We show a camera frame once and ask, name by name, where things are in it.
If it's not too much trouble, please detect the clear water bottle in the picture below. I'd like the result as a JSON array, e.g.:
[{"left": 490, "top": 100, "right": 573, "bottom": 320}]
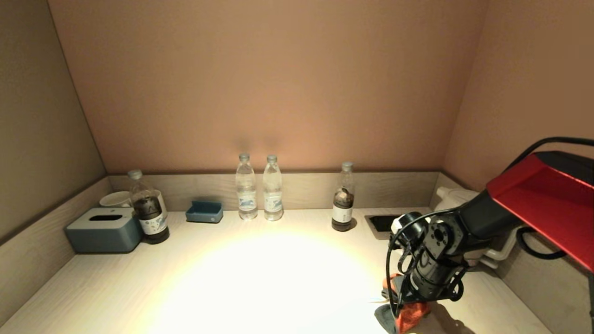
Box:
[
  {"left": 235, "top": 153, "right": 258, "bottom": 220},
  {"left": 263, "top": 154, "right": 284, "bottom": 221}
]

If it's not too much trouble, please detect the white ceramic mug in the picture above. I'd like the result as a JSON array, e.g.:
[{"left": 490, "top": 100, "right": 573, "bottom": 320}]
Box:
[{"left": 99, "top": 191, "right": 132, "bottom": 208}]

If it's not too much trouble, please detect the white electric kettle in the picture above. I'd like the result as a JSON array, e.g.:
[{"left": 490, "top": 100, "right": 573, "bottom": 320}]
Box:
[{"left": 436, "top": 186, "right": 520, "bottom": 270}]

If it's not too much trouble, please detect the small blue tray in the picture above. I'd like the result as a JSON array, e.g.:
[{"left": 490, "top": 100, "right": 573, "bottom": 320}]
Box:
[{"left": 186, "top": 200, "right": 224, "bottom": 224}]

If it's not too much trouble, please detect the black wrist camera white mount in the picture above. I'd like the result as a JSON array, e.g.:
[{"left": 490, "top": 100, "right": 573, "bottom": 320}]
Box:
[{"left": 391, "top": 212, "right": 430, "bottom": 246}]

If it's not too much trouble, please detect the thin black cable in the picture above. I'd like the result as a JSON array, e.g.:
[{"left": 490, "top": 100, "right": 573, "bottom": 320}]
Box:
[{"left": 386, "top": 137, "right": 594, "bottom": 321}]

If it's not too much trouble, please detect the slim dark drink bottle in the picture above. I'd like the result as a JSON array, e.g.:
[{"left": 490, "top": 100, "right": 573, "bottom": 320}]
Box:
[{"left": 331, "top": 161, "right": 355, "bottom": 232}]

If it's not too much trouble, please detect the thick black cable loop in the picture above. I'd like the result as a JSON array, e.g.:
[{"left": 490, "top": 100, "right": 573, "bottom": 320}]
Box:
[{"left": 516, "top": 226, "right": 567, "bottom": 260}]

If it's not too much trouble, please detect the orange microfibre cloth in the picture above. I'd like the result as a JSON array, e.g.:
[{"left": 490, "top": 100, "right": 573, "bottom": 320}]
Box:
[{"left": 375, "top": 273, "right": 432, "bottom": 334}]

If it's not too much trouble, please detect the blue-grey tissue box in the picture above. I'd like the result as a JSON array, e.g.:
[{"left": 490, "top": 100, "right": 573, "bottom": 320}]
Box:
[{"left": 65, "top": 207, "right": 143, "bottom": 254}]

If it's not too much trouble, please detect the large dark drink bottle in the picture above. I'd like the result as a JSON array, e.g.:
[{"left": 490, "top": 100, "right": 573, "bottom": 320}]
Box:
[{"left": 127, "top": 169, "right": 170, "bottom": 245}]

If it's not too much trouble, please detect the recessed black socket box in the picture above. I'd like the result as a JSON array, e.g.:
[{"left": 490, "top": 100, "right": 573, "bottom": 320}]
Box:
[{"left": 365, "top": 214, "right": 402, "bottom": 240}]

